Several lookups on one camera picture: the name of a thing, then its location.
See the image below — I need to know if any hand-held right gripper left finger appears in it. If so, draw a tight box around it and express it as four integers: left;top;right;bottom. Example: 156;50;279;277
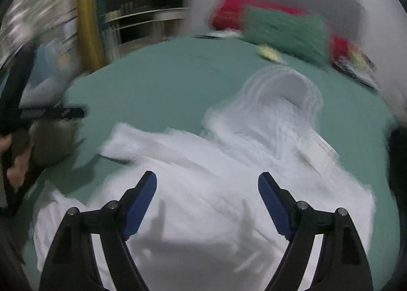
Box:
39;170;158;291

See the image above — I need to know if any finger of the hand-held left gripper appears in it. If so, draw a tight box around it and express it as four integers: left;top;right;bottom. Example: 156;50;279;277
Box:
48;105;88;119

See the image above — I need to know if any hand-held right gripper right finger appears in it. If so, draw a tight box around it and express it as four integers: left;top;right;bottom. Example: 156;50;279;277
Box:
257;172;374;291

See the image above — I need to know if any large white garment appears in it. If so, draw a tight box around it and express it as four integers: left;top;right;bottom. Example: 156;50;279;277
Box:
32;65;376;291

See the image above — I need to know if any person's left hand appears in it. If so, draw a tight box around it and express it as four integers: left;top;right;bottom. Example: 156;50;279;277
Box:
0;135;34;187

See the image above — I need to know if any light blue cloth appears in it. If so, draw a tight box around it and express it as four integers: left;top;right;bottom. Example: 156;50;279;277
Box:
21;45;78;109

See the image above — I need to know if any olive cloth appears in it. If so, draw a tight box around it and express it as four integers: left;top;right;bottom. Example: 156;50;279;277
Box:
28;118;78;167

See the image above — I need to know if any window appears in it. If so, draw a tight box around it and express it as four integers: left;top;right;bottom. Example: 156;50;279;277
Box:
0;0;78;66

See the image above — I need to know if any bed with green sheet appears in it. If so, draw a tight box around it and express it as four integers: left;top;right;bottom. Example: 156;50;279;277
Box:
22;35;401;291

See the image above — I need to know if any teal and yellow curtain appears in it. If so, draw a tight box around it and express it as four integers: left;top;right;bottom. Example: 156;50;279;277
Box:
75;0;112;71

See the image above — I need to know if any white shelf unit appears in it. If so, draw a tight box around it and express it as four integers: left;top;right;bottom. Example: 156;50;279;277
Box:
102;8;191;59

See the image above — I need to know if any black cloth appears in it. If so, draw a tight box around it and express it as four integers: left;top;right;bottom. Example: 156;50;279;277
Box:
386;126;407;203

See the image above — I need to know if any small yellow cloth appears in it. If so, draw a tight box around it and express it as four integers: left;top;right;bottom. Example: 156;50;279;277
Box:
257;45;285;63

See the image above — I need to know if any colourful magazine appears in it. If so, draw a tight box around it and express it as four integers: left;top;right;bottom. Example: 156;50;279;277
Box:
332;41;380;88

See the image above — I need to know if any red pillow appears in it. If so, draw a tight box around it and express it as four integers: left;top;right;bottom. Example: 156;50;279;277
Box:
210;0;309;32
329;34;353;64

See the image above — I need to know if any green pillow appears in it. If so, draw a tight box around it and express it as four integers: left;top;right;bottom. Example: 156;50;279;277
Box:
243;5;329;66

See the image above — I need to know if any small white cloth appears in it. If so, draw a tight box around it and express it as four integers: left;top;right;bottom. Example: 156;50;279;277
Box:
210;31;242;39

